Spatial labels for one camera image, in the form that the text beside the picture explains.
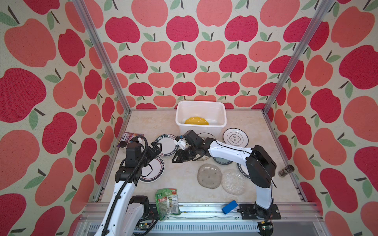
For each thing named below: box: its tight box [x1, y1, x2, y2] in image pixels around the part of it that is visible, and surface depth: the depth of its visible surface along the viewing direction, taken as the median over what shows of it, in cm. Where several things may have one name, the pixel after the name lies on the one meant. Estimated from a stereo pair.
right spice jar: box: [277, 164, 295, 178], surface depth 82 cm
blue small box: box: [221, 200, 239, 215], surface depth 77 cm
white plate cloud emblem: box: [222, 127, 250, 148], surface depth 106 cm
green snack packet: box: [155, 187, 182, 221], surface depth 78 cm
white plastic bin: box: [175, 100, 227, 140], surface depth 111 cm
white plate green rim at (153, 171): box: [139, 155, 165, 183], surface depth 87 cm
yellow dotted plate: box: [184, 116, 210, 126], surface depth 113 cm
